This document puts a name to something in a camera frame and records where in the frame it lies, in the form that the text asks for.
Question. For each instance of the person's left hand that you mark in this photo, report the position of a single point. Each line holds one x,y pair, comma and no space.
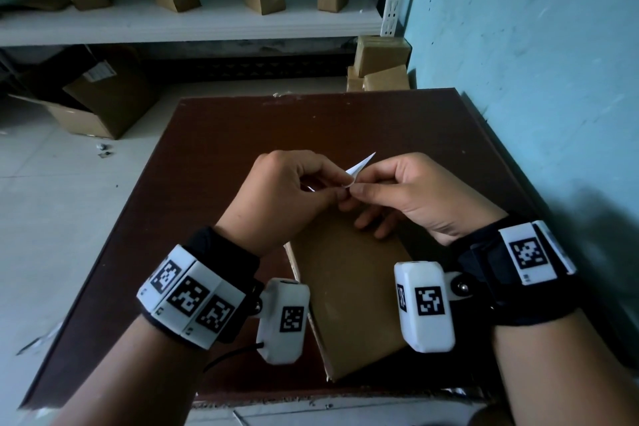
279,196

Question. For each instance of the person's right hand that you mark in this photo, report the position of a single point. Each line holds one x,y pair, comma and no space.
429,196

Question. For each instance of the white shipping label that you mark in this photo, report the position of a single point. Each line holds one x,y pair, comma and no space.
357,168

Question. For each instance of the brown cardboard box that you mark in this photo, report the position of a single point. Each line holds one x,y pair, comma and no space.
354,291

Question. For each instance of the person's right forearm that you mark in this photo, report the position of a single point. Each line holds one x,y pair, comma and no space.
559,376

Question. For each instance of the person's left forearm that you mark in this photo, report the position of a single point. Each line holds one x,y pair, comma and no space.
140,381

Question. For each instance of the large open cardboard carton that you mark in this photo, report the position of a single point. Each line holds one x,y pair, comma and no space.
115,96

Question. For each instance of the white marker cube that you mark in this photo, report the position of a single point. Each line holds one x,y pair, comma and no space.
424,306

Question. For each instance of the taped brown stacked parcel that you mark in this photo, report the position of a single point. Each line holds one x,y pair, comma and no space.
387,78
382,55
353,81

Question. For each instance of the black left wristband, marker tiles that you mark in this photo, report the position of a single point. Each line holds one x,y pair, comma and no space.
189,296

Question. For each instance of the small metal floor debris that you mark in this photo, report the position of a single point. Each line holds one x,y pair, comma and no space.
102,146

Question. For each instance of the white paper scrap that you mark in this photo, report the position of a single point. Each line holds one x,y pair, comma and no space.
45,338

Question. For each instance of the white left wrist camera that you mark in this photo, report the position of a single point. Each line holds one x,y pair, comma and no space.
284,321

